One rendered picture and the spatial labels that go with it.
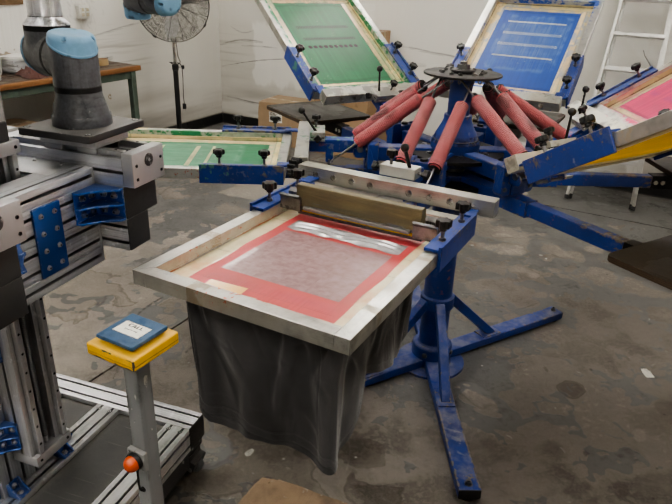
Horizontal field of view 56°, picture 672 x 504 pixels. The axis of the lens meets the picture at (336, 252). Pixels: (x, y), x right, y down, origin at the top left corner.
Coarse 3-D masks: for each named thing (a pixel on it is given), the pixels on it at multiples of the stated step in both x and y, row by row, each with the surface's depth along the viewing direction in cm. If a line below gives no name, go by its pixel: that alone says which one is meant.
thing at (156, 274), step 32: (224, 224) 176; (256, 224) 184; (160, 256) 155; (192, 256) 161; (160, 288) 146; (192, 288) 141; (384, 288) 144; (256, 320) 134; (288, 320) 130; (320, 320) 130; (352, 320) 130; (352, 352) 126
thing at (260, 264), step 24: (312, 216) 194; (264, 240) 175; (288, 240) 176; (312, 240) 176; (336, 240) 177; (216, 264) 160; (240, 264) 161; (264, 264) 161; (288, 264) 162; (264, 288) 149
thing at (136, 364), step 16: (160, 336) 129; (176, 336) 131; (96, 352) 126; (112, 352) 123; (128, 352) 124; (144, 352) 124; (160, 352) 127; (128, 368) 122; (144, 368) 131; (128, 384) 132; (144, 384) 132; (128, 400) 134; (144, 400) 134; (144, 416) 135; (144, 432) 136; (128, 448) 139; (144, 448) 138; (144, 464) 138; (144, 480) 142; (160, 480) 145; (144, 496) 145; (160, 496) 146
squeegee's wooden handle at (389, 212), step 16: (304, 192) 189; (320, 192) 186; (336, 192) 183; (352, 192) 183; (320, 208) 188; (336, 208) 185; (352, 208) 182; (368, 208) 180; (384, 208) 177; (400, 208) 175; (416, 208) 173; (400, 224) 177
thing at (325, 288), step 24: (408, 240) 179; (312, 264) 162; (336, 264) 163; (360, 264) 163; (384, 264) 164; (288, 288) 150; (312, 288) 150; (336, 288) 151; (360, 288) 151; (312, 312) 140; (336, 312) 140
